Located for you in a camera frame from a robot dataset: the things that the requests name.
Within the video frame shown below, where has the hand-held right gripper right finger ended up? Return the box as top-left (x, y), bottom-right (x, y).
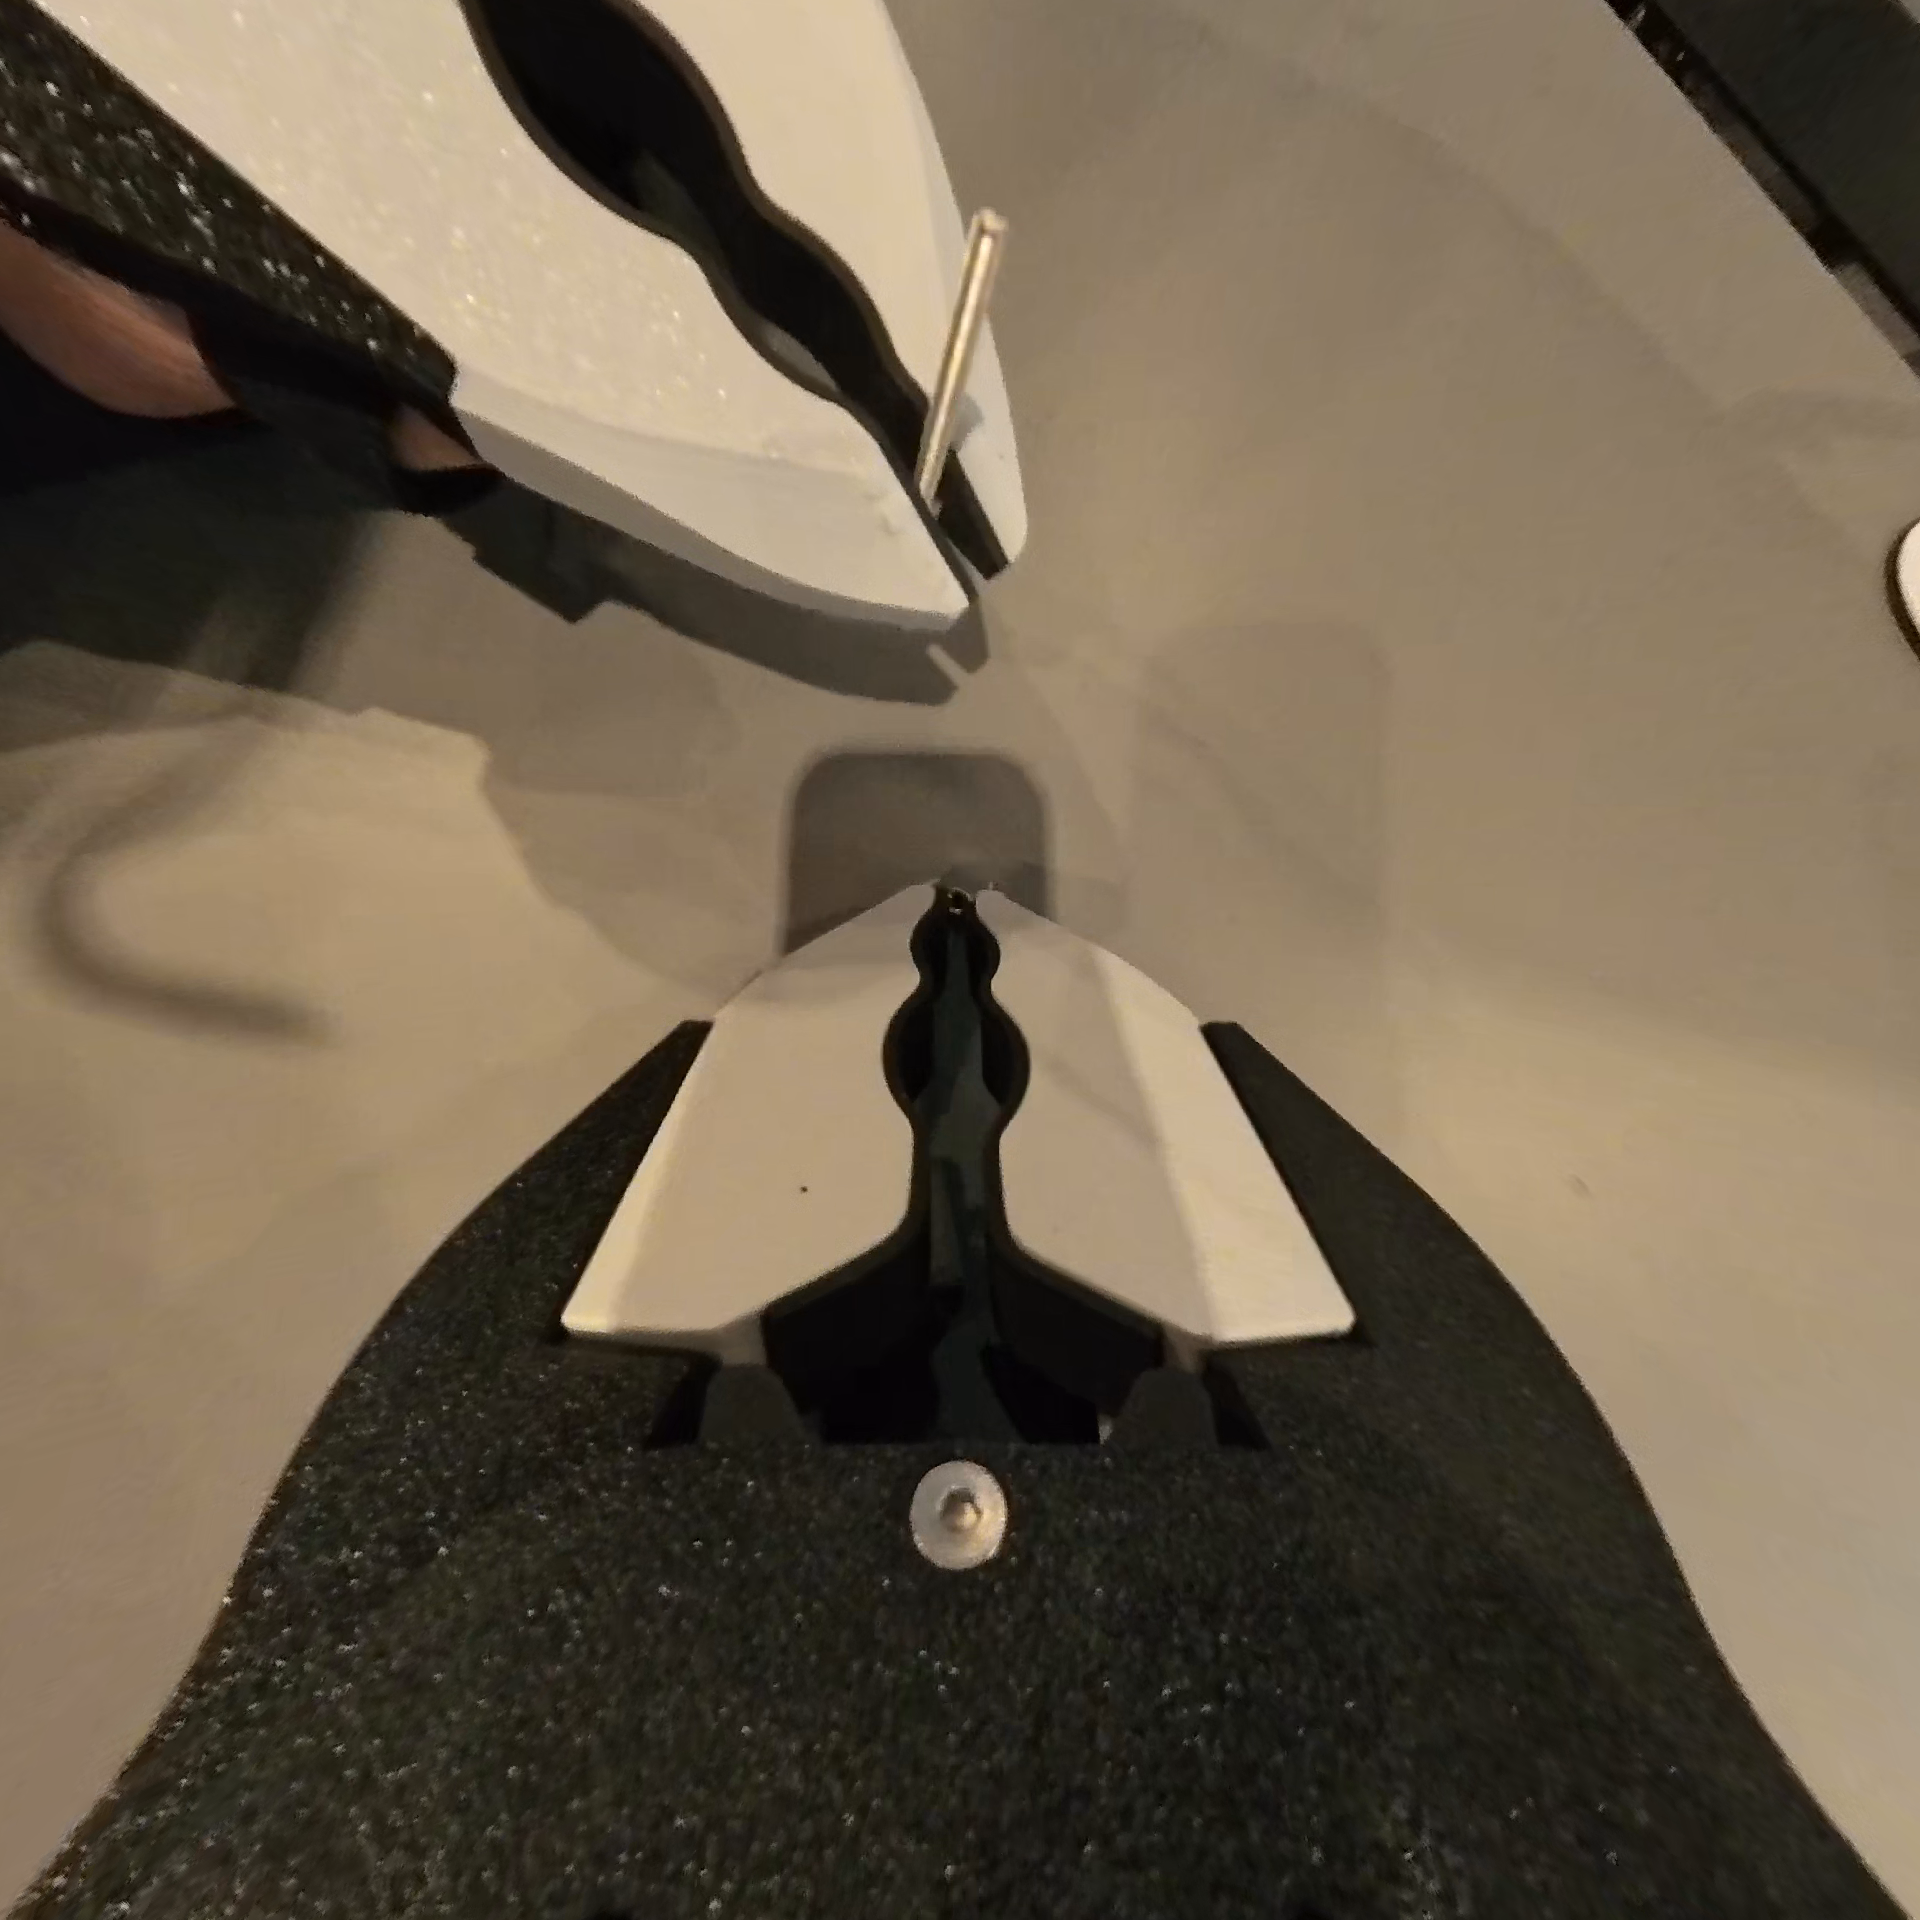
top-left (951, 882), bottom-right (1359, 1373)

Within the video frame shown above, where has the long thin metal screw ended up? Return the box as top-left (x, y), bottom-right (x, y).
top-left (911, 207), bottom-right (1011, 506)

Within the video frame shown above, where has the person's left hand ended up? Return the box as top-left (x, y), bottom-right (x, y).
top-left (0, 216), bottom-right (505, 488)

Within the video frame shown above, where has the black bar-shaped object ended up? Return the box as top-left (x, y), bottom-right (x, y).
top-left (1604, 0), bottom-right (1920, 384)

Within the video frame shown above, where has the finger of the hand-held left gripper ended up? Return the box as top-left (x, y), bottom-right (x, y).
top-left (46, 0), bottom-right (973, 629)
top-left (615, 0), bottom-right (1031, 580)

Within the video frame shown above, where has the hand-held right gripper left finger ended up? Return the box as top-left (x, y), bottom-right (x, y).
top-left (561, 882), bottom-right (1003, 1370)

